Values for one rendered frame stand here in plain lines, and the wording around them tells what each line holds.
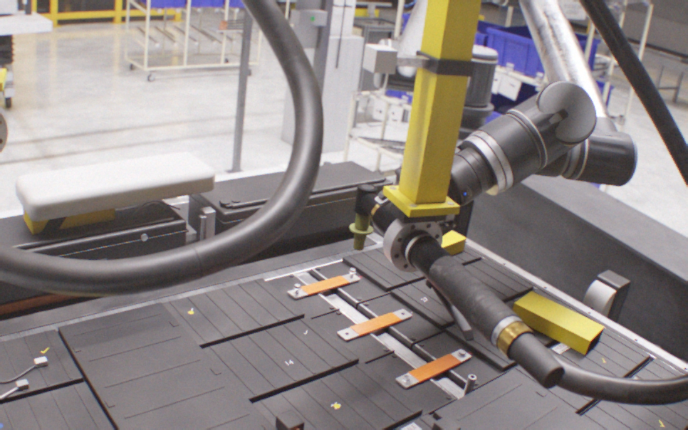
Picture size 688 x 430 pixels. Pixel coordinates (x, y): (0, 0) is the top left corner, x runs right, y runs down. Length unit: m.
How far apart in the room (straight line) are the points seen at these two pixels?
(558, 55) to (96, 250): 1.05
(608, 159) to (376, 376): 0.60
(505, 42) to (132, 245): 2.75
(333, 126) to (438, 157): 4.14
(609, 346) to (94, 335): 0.88
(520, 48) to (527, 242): 1.46
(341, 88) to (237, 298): 3.90
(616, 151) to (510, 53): 2.33
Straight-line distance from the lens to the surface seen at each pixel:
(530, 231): 2.30
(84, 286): 0.52
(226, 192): 1.30
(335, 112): 4.97
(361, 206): 1.06
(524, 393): 1.02
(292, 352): 1.01
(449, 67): 0.84
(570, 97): 1.08
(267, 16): 0.68
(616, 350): 1.22
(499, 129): 1.03
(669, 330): 1.99
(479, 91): 2.61
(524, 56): 3.51
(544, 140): 1.04
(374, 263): 1.30
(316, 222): 1.35
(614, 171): 1.29
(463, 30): 0.84
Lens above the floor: 1.60
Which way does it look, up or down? 24 degrees down
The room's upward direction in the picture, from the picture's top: 7 degrees clockwise
